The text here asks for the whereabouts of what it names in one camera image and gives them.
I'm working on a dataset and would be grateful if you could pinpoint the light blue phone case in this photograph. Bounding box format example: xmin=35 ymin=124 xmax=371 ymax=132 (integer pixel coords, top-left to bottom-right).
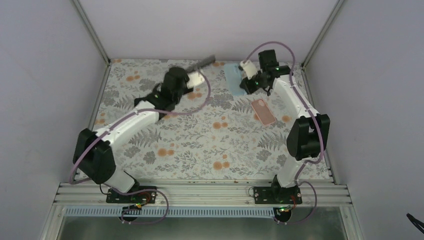
xmin=223 ymin=63 xmax=247 ymax=97

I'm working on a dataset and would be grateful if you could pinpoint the pink phone case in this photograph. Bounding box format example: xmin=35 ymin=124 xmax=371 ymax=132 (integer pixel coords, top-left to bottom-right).
xmin=250 ymin=99 xmax=276 ymax=126

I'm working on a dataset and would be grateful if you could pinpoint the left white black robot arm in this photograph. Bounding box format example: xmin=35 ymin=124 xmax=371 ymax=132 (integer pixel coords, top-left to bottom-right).
xmin=72 ymin=67 xmax=193 ymax=203

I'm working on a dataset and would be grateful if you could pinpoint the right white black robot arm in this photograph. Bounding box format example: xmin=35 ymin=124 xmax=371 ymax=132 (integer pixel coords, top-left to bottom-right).
xmin=239 ymin=49 xmax=330 ymax=204

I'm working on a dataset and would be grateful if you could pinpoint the floral patterned table mat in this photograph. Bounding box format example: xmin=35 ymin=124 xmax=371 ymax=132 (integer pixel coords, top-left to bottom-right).
xmin=113 ymin=61 xmax=296 ymax=180

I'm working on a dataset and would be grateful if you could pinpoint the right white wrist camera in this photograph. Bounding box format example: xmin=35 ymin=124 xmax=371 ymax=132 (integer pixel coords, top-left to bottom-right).
xmin=239 ymin=60 xmax=259 ymax=80

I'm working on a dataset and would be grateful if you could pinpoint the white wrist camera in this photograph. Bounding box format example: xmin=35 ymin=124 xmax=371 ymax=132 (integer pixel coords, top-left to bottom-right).
xmin=186 ymin=71 xmax=205 ymax=89
xmin=239 ymin=60 xmax=259 ymax=80

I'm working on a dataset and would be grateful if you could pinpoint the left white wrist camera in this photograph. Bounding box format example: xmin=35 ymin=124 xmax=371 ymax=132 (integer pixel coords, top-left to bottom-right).
xmin=186 ymin=71 xmax=205 ymax=89

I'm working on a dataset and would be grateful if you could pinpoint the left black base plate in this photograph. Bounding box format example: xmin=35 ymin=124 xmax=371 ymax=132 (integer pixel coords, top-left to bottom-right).
xmin=105 ymin=186 xmax=157 ymax=205

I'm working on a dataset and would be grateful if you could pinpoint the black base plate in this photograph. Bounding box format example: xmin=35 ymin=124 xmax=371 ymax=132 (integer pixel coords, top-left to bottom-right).
xmin=105 ymin=186 xmax=157 ymax=205
xmin=253 ymin=186 xmax=303 ymax=205

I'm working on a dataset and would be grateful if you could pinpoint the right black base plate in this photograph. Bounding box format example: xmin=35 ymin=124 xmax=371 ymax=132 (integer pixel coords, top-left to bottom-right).
xmin=253 ymin=186 xmax=303 ymax=205

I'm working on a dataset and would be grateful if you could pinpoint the aluminium rail frame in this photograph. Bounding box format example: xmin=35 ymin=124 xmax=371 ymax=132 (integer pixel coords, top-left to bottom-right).
xmin=41 ymin=179 xmax=363 ymax=240

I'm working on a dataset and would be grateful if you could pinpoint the white slotted cable duct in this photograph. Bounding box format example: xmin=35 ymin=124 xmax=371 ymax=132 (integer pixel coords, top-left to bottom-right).
xmin=63 ymin=206 xmax=275 ymax=218

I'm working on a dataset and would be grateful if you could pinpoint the black cable at corner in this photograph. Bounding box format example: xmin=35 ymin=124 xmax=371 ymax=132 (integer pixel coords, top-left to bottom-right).
xmin=406 ymin=213 xmax=424 ymax=235

